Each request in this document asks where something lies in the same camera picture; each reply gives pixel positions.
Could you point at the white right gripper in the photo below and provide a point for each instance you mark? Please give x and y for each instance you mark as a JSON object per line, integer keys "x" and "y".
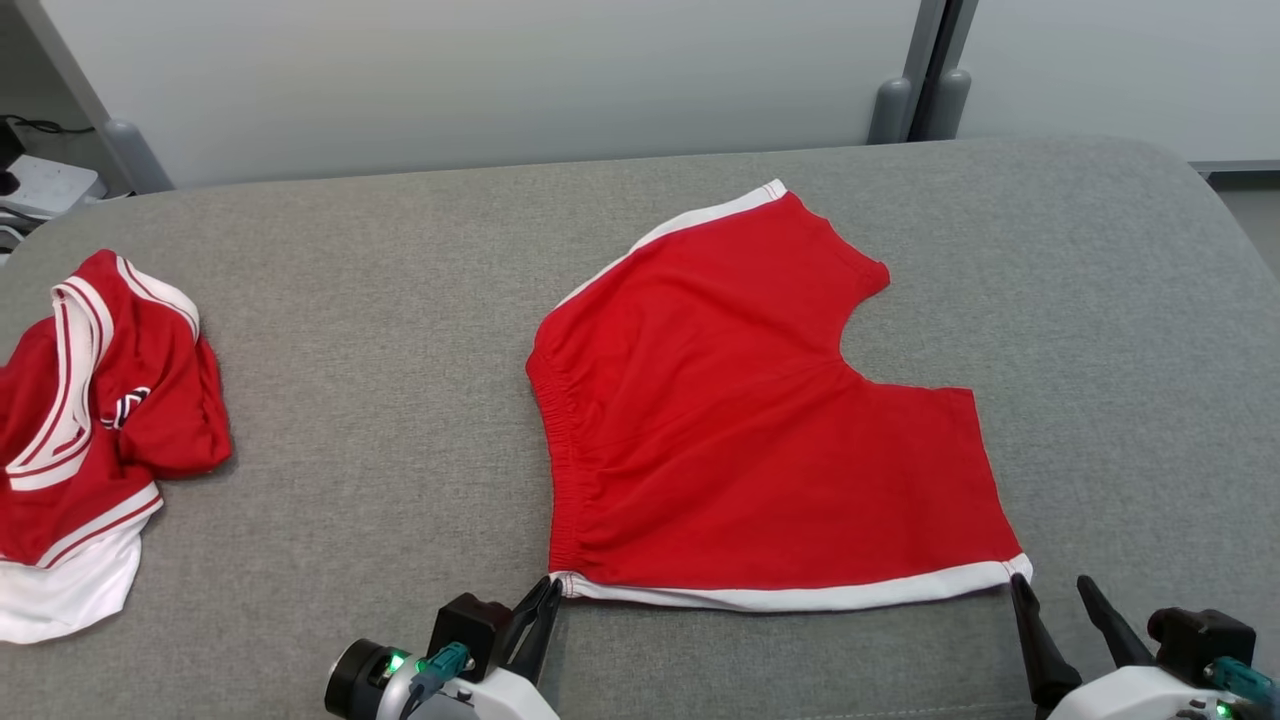
{"x": 1120, "y": 700}

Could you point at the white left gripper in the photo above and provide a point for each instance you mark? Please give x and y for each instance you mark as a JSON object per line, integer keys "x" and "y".
{"x": 490, "y": 700}

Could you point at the red basketball shorts white trim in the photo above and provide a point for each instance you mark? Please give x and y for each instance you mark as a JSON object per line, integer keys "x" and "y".
{"x": 750, "y": 430}

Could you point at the red and white Bulls jersey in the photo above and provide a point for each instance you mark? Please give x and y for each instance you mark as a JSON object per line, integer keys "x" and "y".
{"x": 170, "y": 420}

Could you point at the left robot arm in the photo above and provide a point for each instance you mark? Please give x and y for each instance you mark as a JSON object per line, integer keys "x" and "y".
{"x": 355, "y": 680}

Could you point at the white power strip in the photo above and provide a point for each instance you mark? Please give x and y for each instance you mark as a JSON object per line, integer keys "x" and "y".
{"x": 50, "y": 185}

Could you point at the black plug adapter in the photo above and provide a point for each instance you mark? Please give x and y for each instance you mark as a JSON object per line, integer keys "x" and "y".
{"x": 8, "y": 160}

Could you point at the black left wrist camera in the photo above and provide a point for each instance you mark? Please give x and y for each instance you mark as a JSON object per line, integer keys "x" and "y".
{"x": 470, "y": 625}

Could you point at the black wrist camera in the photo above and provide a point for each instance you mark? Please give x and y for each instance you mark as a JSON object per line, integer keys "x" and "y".
{"x": 470, "y": 625}
{"x": 1195, "y": 640}

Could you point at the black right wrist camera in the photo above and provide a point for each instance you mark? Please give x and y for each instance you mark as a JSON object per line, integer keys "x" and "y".
{"x": 1195, "y": 640}

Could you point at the grey partition post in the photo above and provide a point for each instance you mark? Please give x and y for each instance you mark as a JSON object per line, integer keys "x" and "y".
{"x": 890, "y": 115}
{"x": 140, "y": 160}
{"x": 948, "y": 105}

